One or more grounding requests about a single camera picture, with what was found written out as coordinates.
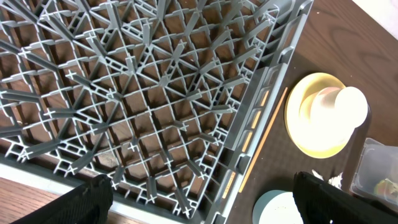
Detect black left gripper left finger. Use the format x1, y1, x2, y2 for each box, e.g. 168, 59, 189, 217
12, 174, 113, 224

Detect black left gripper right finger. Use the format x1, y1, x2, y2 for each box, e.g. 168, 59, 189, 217
293, 172, 397, 224

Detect white paper napkin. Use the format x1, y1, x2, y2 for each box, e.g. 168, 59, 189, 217
310, 169, 345, 189

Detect light blue bowl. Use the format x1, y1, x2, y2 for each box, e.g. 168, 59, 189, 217
252, 190, 303, 224

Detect yellow green snack wrapper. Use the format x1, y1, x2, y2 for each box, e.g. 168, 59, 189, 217
374, 179, 397, 202

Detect grey plastic dishwasher rack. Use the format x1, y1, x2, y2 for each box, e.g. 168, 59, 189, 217
1, 0, 313, 223

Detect clear plastic bin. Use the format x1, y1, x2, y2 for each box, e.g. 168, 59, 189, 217
349, 138, 397, 211

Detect left wooden chopstick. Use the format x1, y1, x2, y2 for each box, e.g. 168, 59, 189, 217
238, 87, 288, 193

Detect pink bowl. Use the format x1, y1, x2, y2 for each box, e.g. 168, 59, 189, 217
299, 87, 343, 136

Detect white cup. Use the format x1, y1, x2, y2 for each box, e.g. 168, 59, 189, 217
310, 86, 369, 133

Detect yellow plate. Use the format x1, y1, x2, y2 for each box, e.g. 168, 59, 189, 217
284, 73, 354, 159

